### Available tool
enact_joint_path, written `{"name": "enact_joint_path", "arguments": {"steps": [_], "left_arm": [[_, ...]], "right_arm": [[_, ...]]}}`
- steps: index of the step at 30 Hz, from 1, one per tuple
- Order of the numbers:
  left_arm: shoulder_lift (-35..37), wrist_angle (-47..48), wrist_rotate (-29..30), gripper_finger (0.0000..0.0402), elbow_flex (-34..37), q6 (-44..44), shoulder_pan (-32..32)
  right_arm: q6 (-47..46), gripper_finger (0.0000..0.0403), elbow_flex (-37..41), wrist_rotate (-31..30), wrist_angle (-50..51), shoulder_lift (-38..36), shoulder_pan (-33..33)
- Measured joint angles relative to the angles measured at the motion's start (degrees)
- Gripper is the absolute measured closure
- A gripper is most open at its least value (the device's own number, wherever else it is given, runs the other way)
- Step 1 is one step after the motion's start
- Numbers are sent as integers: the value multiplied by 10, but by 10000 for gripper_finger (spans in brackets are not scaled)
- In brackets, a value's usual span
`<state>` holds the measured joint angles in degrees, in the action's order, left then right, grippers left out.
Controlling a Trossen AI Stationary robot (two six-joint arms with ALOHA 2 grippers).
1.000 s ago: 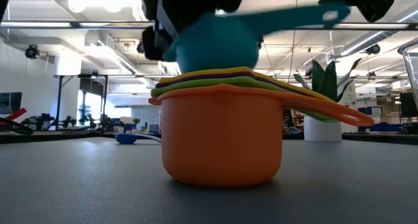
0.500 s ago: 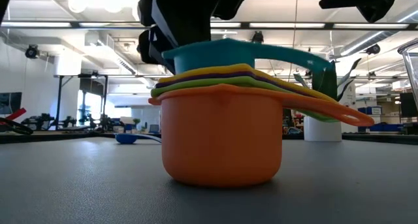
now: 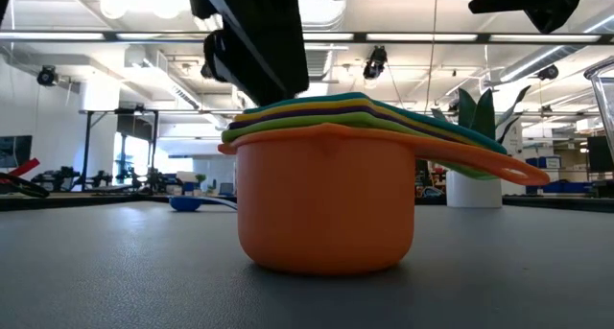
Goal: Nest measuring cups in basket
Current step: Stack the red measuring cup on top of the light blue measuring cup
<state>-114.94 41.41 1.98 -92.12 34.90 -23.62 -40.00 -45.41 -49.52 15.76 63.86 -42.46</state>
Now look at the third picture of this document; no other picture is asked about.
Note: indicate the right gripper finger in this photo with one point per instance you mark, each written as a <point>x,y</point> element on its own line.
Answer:
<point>556,12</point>

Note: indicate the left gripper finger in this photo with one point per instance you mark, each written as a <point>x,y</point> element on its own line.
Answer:
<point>273,46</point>
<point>225,55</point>

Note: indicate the lime green measuring cup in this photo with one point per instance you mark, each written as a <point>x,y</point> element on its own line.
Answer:
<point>307,122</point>

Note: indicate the small blue measuring cup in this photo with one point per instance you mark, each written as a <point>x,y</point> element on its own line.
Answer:
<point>184,203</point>

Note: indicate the large orange measuring cup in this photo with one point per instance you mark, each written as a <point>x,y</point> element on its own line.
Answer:
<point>326,199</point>

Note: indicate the clear glass pitcher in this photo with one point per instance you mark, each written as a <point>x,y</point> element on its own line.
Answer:
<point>608,94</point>

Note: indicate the green snake plant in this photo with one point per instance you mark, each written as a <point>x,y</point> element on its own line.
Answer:
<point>482,113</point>

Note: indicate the small background potted plant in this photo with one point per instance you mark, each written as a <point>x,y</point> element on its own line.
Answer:
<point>200,178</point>

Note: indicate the black monitor by shelves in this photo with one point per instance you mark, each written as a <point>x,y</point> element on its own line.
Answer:
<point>599,154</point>

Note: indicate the blue storage bin row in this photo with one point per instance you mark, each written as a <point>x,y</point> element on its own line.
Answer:
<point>561,187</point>

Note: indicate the white plant pot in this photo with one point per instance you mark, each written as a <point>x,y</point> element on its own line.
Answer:
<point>472,192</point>

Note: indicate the black background robot rig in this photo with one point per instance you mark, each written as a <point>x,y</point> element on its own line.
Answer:
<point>62,178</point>

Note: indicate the red bar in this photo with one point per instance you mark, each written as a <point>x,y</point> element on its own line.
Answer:
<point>24,167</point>

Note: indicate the black curved tool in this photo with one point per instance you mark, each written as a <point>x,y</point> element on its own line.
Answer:
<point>26,189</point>

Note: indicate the black ceiling camera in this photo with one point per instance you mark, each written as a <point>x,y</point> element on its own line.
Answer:
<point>47,76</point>
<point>547,72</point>
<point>375,63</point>

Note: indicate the black metal frame stand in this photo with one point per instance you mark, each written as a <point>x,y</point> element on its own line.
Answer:
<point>87,147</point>

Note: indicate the dark wall screen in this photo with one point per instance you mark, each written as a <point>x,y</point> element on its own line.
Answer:
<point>14,151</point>

